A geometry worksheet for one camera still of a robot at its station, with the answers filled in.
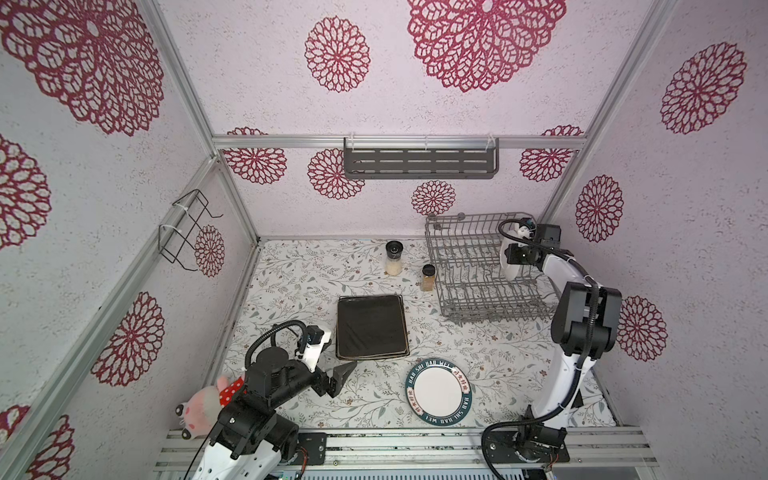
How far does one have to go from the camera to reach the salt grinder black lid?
3.42 ft

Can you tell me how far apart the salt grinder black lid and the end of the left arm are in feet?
1.50

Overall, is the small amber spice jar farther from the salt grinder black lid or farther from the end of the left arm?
the end of the left arm

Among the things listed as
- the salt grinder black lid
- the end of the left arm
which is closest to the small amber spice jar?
the salt grinder black lid

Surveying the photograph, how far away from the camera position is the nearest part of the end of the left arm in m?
0.52
